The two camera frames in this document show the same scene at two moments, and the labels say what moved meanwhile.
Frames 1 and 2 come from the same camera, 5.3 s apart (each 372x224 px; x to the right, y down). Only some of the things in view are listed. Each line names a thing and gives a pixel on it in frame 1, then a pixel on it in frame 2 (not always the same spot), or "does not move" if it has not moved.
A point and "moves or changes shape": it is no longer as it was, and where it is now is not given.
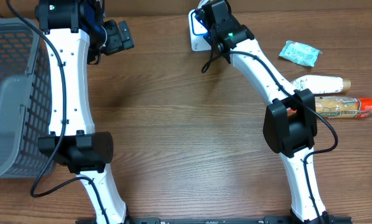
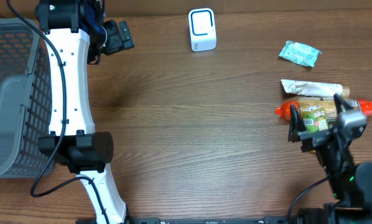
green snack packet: (211, 0) moves or changes shape
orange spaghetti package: (333, 107) does not move
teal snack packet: (300, 53) does not move
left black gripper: (125, 34) does not move
